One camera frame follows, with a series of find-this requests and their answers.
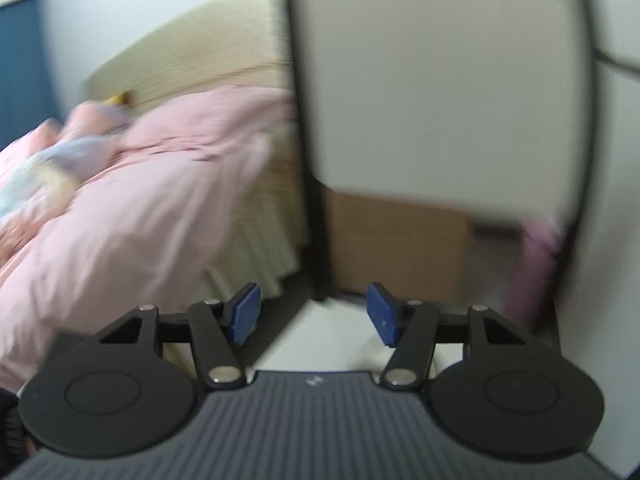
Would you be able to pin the pastel patterned pillow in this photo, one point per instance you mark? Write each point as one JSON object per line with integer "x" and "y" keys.
{"x": 50, "y": 170}

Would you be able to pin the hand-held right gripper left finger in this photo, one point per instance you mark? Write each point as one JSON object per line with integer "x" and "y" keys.
{"x": 246, "y": 312}

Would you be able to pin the white chair with black frame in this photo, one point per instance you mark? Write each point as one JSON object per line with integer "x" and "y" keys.
{"x": 425, "y": 85}

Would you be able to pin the person's left forearm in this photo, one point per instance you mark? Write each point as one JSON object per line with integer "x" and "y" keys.
{"x": 10, "y": 425}

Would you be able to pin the pink cardboard box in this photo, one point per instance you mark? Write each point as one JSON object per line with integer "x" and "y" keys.
{"x": 535, "y": 265}

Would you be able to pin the wooden drawer cabinet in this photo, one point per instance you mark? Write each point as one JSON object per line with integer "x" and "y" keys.
{"x": 400, "y": 245}

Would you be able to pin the cream quilted headboard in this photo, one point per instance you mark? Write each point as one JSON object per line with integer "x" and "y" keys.
{"x": 200, "y": 40}

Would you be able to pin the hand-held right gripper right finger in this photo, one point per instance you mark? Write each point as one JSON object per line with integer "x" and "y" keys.
{"x": 382, "y": 317}

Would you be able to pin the pink duvet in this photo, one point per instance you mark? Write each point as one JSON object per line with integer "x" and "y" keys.
{"x": 125, "y": 220}

